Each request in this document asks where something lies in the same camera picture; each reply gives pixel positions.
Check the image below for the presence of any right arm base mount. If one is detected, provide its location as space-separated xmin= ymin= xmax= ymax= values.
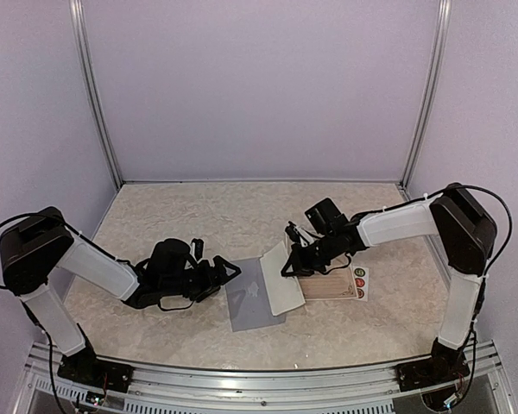
xmin=395 ymin=357 xmax=471 ymax=392

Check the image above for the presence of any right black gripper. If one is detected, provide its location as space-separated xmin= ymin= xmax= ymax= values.
xmin=281 ymin=231 xmax=340 ymax=276

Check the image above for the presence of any grey paper envelope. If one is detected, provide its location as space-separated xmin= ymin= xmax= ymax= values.
xmin=225 ymin=258 xmax=286 ymax=332

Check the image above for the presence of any aluminium frame post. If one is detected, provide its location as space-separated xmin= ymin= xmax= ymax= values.
xmin=68 ymin=0 xmax=124 ymax=191
xmin=400 ymin=0 xmax=452 ymax=191

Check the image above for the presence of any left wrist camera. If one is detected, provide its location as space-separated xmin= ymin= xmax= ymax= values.
xmin=191 ymin=238 xmax=205 ymax=261

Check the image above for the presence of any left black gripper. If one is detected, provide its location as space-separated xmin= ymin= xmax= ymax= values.
xmin=161 ymin=256 xmax=241 ymax=304

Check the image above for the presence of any white sticker sheet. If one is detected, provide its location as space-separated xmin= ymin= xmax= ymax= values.
xmin=343 ymin=265 xmax=370 ymax=302

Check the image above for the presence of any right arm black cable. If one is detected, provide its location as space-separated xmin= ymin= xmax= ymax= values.
xmin=439 ymin=184 xmax=513 ymax=277

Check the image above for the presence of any left aluminium frame post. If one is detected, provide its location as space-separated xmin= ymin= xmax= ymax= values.
xmin=68 ymin=0 xmax=124 ymax=191

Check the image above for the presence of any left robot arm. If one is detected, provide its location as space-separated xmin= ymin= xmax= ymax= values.
xmin=0 ymin=207 xmax=241 ymax=384

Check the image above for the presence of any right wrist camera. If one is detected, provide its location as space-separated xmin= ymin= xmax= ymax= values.
xmin=285 ymin=221 xmax=319 ymax=247

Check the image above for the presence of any front aluminium rail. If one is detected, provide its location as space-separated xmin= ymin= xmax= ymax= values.
xmin=10 ymin=342 xmax=517 ymax=413

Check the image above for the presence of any beige lined letter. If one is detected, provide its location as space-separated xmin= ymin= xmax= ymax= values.
xmin=298 ymin=255 xmax=358 ymax=301
xmin=260 ymin=241 xmax=306 ymax=317

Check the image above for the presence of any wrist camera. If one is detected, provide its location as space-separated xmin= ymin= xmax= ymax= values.
xmin=191 ymin=238 xmax=205 ymax=261
xmin=285 ymin=221 xmax=319 ymax=247

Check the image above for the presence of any right aluminium frame post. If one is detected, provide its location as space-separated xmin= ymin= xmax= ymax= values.
xmin=400 ymin=0 xmax=452 ymax=191

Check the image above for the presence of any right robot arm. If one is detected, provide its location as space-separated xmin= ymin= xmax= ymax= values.
xmin=281 ymin=183 xmax=497 ymax=383

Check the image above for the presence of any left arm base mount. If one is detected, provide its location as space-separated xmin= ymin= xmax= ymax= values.
xmin=57 ymin=354 xmax=134 ymax=393

